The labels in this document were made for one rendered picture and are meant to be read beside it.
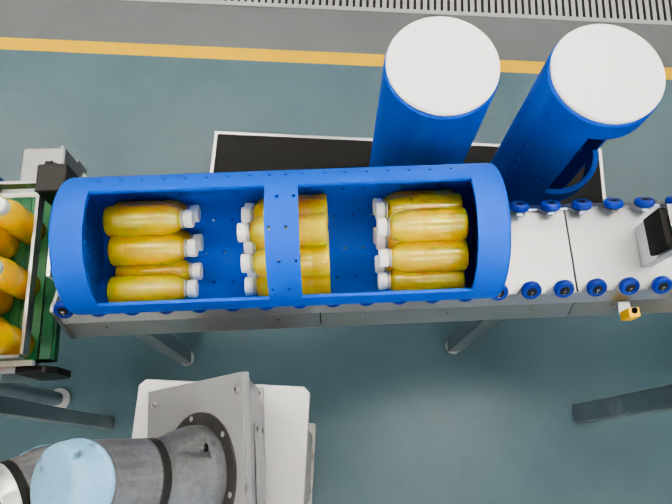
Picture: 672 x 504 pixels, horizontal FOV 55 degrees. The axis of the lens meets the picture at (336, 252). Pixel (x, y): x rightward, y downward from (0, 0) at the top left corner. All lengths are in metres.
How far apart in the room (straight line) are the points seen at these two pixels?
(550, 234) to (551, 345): 0.98
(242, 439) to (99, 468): 0.20
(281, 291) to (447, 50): 0.75
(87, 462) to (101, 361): 1.62
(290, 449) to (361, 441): 1.16
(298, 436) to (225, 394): 0.24
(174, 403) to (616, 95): 1.21
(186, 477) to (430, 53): 1.12
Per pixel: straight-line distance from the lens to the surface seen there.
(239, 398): 1.00
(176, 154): 2.71
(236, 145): 2.52
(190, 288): 1.38
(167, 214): 1.37
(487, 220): 1.25
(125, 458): 0.95
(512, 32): 3.06
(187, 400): 1.11
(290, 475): 1.22
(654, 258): 1.62
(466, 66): 1.64
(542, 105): 1.73
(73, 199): 1.33
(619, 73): 1.74
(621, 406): 2.17
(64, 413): 2.07
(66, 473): 0.94
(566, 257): 1.61
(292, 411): 1.22
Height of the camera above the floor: 2.36
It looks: 72 degrees down
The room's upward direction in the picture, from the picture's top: 2 degrees clockwise
